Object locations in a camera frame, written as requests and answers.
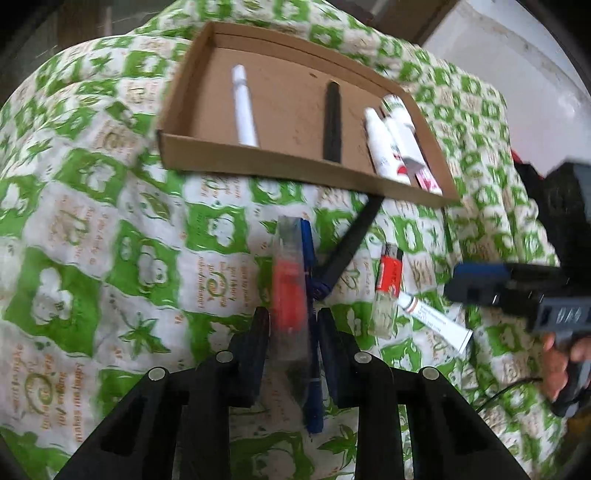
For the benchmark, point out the white square box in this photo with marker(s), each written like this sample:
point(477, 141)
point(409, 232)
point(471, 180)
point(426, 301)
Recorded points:
point(408, 143)

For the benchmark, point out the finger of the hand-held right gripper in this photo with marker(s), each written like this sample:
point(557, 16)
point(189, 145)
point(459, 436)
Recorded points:
point(475, 282)

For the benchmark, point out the black marker yellow end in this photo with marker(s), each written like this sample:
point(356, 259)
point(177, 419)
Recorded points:
point(332, 124)

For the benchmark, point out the green white printed blanket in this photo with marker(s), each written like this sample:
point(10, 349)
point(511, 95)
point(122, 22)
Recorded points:
point(92, 207)

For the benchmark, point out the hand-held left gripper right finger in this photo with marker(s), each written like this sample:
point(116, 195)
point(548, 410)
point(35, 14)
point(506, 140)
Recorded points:
point(330, 350)

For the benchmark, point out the black marker blue end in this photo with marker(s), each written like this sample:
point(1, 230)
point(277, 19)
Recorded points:
point(351, 240)

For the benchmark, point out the wooden glass-door cabinet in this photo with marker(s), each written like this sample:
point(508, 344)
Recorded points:
point(434, 18)

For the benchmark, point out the pink floral cream tube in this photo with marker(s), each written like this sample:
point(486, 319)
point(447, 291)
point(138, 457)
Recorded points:
point(427, 181)

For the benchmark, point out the red lighter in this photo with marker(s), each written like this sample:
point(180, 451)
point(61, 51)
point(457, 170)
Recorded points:
point(388, 277)

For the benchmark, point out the brown cardboard tray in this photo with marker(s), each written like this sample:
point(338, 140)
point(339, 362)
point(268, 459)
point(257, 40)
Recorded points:
point(277, 92)

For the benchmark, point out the white ointment tube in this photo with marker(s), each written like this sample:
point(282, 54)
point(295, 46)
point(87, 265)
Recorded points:
point(438, 321)

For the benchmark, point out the white pen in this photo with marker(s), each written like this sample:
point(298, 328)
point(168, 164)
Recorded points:
point(244, 110)

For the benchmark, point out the blue pen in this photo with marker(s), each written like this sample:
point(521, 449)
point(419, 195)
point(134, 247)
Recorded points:
point(314, 406)

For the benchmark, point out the white bottle red label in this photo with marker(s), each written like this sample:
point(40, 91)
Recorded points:
point(381, 147)

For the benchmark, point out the person's right hand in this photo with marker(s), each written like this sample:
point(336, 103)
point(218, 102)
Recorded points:
point(556, 364)

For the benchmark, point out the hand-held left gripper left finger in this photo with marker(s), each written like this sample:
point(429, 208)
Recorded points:
point(256, 350)

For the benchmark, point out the dark cloth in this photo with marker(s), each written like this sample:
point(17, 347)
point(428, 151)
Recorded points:
point(531, 194)

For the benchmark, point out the red cloth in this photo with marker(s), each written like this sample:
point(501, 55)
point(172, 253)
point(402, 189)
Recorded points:
point(519, 160)

